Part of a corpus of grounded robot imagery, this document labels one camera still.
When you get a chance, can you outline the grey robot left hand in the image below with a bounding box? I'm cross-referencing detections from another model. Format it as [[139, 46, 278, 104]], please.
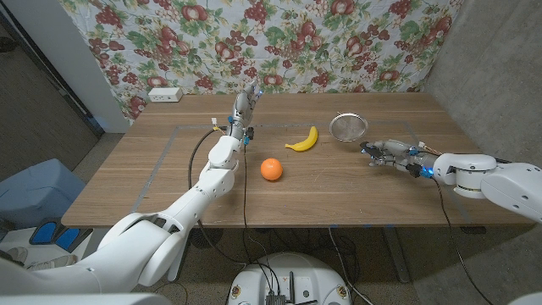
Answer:
[[227, 80, 263, 143]]

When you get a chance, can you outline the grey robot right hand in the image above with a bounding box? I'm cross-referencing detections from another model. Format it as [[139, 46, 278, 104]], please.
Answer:
[[359, 139, 440, 179]]

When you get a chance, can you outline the metal mesh sieve black handle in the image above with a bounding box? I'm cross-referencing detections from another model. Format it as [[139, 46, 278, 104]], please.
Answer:
[[329, 112, 381, 158]]

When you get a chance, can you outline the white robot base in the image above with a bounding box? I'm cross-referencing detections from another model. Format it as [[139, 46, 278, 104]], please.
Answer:
[[228, 252, 351, 305]]

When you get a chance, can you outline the yellow toy banana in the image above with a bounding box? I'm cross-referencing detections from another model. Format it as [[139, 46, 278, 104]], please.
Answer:
[[285, 125, 319, 153]]

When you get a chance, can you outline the orange fruit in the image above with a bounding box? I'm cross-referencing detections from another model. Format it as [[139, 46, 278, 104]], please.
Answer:
[[260, 158, 284, 182]]

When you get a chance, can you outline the floral fruit print backdrop cloth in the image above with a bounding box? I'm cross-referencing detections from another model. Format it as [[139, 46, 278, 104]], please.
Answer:
[[58, 0, 465, 124]]

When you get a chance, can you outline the white power strip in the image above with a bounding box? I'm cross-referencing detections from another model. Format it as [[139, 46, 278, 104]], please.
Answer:
[[147, 86, 184, 103]]

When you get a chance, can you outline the grey table leg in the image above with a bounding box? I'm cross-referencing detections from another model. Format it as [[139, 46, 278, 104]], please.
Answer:
[[383, 226, 412, 284]]

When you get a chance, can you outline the black round fan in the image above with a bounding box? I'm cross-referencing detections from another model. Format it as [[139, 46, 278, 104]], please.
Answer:
[[190, 228, 224, 249]]

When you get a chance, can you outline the white table leg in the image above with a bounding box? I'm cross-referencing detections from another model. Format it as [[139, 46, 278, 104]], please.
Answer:
[[167, 236, 191, 284]]

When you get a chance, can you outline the blue foot pedal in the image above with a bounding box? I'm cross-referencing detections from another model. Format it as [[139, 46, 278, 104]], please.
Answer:
[[28, 219, 58, 246], [57, 227, 82, 252]]

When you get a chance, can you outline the grey-blue plastic bin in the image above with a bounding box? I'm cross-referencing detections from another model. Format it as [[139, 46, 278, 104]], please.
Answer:
[[0, 158, 86, 230]]

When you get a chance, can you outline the white sneaker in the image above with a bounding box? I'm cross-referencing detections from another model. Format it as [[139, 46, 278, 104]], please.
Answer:
[[3, 246, 29, 266], [27, 253, 78, 272]]

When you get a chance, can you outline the white robot torso edge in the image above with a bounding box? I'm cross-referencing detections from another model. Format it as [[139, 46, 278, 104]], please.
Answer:
[[0, 291, 173, 305]]

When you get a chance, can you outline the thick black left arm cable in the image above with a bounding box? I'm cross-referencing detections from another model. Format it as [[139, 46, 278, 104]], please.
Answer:
[[187, 126, 255, 266]]

